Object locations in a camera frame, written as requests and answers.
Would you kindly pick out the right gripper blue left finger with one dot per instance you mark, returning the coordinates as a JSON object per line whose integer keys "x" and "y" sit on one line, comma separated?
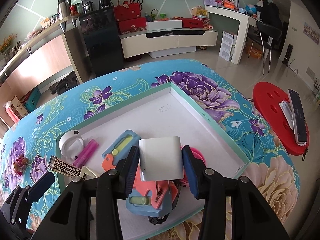
{"x": 115, "y": 184}

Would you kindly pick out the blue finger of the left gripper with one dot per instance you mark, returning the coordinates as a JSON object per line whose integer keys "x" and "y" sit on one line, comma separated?
{"x": 40, "y": 187}

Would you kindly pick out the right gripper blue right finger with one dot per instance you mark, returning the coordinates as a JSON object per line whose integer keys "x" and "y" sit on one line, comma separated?
{"x": 213, "y": 188}

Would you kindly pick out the gold patterned harmonica box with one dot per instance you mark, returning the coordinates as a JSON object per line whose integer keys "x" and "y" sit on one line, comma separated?
{"x": 62, "y": 167}

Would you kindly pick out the long blue orange utility knife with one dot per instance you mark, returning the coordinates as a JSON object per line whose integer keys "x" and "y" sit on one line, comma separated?
{"x": 119, "y": 149}

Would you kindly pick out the purple lighter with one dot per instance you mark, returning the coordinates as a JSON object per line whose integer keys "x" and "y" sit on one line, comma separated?
{"x": 86, "y": 153}

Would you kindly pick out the white charger plug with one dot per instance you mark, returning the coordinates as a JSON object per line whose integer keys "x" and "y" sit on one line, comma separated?
{"x": 161, "y": 159}

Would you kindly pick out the white smart band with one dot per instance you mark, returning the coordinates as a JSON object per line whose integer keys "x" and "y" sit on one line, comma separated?
{"x": 71, "y": 144}

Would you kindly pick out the white hair claw clip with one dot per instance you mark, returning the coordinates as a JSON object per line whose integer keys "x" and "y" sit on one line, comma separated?
{"x": 87, "y": 173}

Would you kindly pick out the pink doll figure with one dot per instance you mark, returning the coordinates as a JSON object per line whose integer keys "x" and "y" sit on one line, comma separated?
{"x": 20, "y": 164}

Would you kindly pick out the floral blue tablecloth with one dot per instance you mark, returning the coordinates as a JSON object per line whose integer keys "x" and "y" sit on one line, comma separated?
{"x": 270, "y": 167}

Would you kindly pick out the red paper bag floor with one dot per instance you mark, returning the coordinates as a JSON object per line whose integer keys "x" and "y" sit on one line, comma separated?
{"x": 15, "y": 109}

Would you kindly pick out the teal white tray box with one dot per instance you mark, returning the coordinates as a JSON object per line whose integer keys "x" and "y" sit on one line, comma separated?
{"x": 163, "y": 111}

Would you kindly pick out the teal storage crate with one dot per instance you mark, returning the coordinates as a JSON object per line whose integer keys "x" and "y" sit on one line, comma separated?
{"x": 31, "y": 99}

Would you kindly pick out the red plastic stool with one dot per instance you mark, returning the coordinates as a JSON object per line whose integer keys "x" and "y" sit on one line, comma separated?
{"x": 266, "y": 99}

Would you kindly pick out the remote control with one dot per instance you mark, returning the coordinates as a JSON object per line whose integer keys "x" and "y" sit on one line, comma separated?
{"x": 299, "y": 126}

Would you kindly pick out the black bag on floor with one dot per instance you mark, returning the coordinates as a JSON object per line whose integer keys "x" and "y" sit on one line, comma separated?
{"x": 65, "y": 84}

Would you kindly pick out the wooden curved shelf desk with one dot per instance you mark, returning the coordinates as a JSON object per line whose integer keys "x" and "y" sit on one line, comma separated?
{"x": 53, "y": 50}

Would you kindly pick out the orange flower vase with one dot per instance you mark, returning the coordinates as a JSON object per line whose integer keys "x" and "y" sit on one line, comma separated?
{"x": 7, "y": 42}

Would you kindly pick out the white cardboard box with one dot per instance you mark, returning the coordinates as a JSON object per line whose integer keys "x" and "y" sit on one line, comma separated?
{"x": 227, "y": 45}

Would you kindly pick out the white TV stand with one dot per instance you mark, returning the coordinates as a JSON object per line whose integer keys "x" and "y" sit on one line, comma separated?
{"x": 144, "y": 42}

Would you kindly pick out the black chair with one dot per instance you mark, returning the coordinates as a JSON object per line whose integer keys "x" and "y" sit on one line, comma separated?
{"x": 265, "y": 35}

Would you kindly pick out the black water dispenser cabinet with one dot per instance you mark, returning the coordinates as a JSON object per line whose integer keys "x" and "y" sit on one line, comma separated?
{"x": 100, "y": 33}

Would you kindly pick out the white desk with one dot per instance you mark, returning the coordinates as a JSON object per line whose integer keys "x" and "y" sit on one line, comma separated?
{"x": 224, "y": 19}

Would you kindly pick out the red gift bag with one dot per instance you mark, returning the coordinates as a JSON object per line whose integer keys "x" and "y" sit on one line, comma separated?
{"x": 128, "y": 17}

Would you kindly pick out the steel thermos kettle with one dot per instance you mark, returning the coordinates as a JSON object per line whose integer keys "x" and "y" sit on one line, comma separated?
{"x": 64, "y": 9}

